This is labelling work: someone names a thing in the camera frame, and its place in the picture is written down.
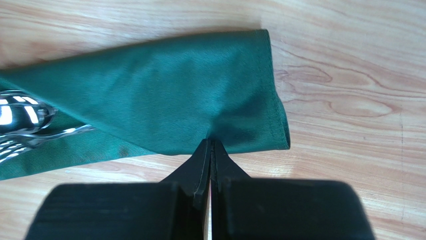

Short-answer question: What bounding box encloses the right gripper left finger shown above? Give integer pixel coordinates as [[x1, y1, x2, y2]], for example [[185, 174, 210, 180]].
[[26, 139, 211, 240]]

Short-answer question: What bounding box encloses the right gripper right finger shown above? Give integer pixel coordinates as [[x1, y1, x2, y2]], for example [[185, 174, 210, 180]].
[[210, 141, 375, 240]]

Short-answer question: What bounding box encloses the dark green cloth napkin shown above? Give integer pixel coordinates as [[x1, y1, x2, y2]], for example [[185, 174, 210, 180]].
[[0, 29, 291, 180]]

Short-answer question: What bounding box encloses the shiny metal spoon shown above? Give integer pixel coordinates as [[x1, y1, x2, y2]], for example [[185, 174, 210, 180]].
[[0, 90, 58, 135]]

